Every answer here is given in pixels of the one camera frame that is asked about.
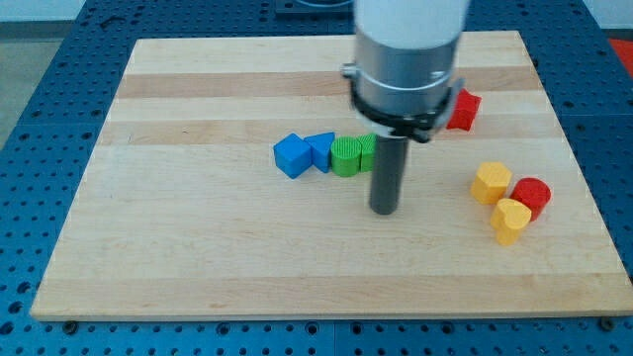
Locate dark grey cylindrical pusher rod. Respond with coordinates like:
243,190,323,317
369,136,408,216

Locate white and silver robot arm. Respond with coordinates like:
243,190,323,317
341,0,470,215

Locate yellow wooden hexagon block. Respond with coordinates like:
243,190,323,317
470,161,512,205

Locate green wooden cylinder block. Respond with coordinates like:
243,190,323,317
330,136,362,177

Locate blue wooden triangle block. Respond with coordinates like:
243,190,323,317
304,132,335,173

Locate blue wooden cube block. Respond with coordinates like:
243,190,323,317
273,133,313,179

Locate red wooden star block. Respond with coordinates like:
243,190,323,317
446,89,482,132

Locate yellow wooden heart block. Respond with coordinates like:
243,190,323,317
490,198,532,246

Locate red wooden cylinder block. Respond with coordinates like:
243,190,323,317
509,177,552,222

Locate light wooden board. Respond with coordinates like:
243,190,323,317
31,31,632,321

